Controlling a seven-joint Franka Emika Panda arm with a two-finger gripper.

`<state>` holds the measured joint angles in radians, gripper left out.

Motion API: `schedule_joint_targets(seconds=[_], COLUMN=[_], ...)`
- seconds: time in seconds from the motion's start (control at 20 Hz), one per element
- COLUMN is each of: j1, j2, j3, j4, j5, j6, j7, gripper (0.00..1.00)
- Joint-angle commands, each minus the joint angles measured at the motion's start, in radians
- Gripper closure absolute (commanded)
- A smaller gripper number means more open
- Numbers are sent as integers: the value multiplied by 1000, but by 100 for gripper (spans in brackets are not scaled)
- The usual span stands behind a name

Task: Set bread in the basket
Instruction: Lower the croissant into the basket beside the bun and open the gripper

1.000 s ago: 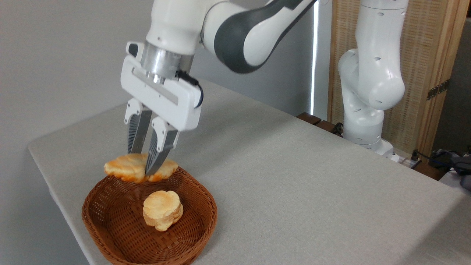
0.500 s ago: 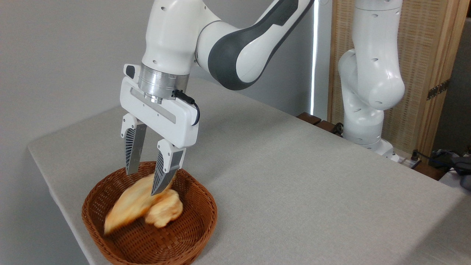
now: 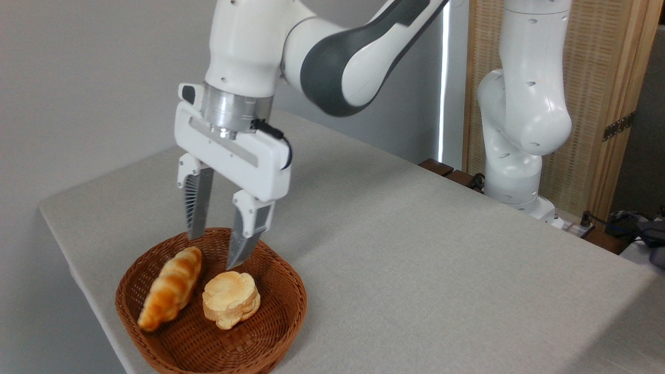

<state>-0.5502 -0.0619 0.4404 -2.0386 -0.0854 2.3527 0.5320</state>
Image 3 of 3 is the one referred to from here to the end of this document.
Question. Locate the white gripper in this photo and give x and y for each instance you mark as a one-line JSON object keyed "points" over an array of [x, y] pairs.
{"points": [[239, 166]]}

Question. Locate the long golden bread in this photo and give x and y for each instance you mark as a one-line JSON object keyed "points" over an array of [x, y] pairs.
{"points": [[169, 291]]}

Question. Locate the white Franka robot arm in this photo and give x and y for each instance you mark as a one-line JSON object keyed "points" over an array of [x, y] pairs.
{"points": [[524, 104]]}

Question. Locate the round stacked bread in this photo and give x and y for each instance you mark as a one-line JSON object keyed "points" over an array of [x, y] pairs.
{"points": [[231, 298]]}

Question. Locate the brown wicker basket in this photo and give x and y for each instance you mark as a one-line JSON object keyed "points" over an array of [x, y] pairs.
{"points": [[208, 348]]}

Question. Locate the dark brown wooden block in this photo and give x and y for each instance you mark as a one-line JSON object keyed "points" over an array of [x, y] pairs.
{"points": [[605, 241], [436, 167], [460, 178]]}

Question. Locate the wooden rattan folding screen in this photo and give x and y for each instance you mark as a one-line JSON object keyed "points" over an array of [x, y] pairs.
{"points": [[597, 78]]}

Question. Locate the metal screen hinge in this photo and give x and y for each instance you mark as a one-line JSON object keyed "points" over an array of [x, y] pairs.
{"points": [[618, 126]]}

